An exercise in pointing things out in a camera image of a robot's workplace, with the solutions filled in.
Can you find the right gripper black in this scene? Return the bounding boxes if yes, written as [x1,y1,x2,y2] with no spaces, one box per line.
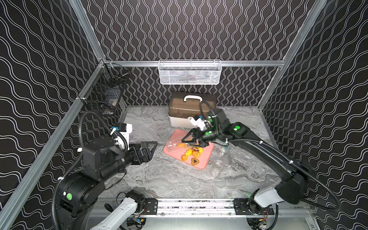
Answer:
[180,128,221,146]

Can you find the large orange fish cookie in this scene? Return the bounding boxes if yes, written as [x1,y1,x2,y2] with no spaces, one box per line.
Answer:
[192,147,203,154]

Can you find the clear cookie jar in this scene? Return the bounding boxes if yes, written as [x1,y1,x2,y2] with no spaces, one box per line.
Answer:
[165,139,187,152]
[210,160,224,178]

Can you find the orange swirl cookie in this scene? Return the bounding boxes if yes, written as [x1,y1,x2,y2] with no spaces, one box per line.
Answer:
[181,154,188,162]
[192,152,200,158]

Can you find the brown heart cookie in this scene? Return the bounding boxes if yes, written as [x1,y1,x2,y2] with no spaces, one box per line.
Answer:
[191,158,200,166]

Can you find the clear cookie jar handled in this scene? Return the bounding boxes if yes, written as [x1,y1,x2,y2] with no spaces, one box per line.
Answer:
[219,143,231,157]

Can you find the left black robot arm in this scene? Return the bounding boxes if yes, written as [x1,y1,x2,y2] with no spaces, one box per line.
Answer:
[51,111,158,230]

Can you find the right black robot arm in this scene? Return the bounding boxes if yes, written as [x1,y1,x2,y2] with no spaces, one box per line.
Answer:
[182,101,341,215]

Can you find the pink plastic tray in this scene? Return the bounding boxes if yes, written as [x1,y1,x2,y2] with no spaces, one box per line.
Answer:
[163,129,214,170]

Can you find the brown white storage box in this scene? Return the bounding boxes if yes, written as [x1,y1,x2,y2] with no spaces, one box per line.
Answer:
[168,92,217,128]

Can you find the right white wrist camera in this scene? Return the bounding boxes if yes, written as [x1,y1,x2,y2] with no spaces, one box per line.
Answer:
[188,116,207,131]

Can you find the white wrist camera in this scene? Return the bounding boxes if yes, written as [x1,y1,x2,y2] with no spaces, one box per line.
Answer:
[188,116,207,131]
[114,123,133,150]

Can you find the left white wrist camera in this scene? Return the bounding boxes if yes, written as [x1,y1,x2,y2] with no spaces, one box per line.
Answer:
[114,123,133,150]

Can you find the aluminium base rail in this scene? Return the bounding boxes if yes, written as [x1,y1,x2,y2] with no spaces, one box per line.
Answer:
[141,198,312,218]

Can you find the white wire wall basket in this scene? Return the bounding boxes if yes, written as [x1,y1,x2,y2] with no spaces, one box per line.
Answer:
[158,59,222,85]

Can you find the black wire wall basket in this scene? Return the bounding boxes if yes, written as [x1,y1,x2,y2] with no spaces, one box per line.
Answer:
[82,63,131,117]

